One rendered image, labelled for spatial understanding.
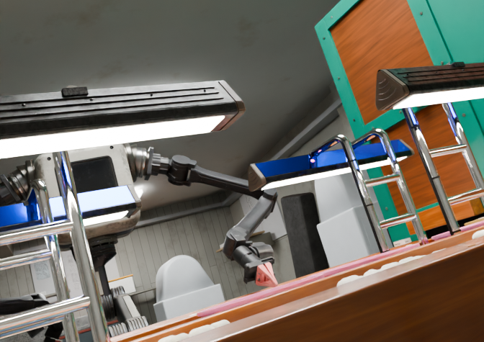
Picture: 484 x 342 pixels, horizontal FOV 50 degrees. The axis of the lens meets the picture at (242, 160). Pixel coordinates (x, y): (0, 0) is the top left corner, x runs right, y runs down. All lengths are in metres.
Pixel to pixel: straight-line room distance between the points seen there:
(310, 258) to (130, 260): 4.05
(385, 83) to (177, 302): 4.97
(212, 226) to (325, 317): 9.57
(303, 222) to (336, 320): 6.06
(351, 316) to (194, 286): 5.52
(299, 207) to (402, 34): 4.59
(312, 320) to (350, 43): 1.93
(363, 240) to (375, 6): 2.67
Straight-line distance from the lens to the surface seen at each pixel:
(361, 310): 0.44
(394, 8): 2.12
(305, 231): 6.49
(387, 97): 1.05
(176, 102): 0.76
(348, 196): 4.64
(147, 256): 9.64
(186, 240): 9.81
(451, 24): 1.95
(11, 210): 1.26
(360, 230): 4.50
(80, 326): 6.58
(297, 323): 0.40
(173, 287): 5.88
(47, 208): 1.10
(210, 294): 5.93
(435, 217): 1.97
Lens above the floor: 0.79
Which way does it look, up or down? 13 degrees up
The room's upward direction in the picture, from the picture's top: 17 degrees counter-clockwise
